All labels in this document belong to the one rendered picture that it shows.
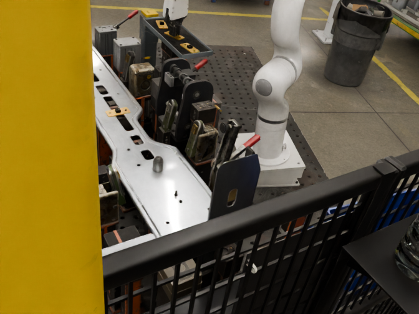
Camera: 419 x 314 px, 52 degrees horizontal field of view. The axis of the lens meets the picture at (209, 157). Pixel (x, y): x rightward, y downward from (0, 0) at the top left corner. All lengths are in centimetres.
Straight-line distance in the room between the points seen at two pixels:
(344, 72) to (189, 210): 331
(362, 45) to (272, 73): 276
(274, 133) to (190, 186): 53
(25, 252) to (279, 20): 139
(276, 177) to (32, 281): 164
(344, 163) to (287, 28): 196
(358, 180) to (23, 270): 43
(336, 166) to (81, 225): 313
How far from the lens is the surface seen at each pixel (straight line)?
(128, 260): 40
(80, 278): 20
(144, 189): 128
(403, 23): 574
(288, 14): 150
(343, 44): 427
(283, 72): 156
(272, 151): 176
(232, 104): 231
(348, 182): 54
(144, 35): 205
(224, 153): 124
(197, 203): 125
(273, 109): 164
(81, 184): 16
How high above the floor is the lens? 186
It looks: 38 degrees down
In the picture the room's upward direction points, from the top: 9 degrees clockwise
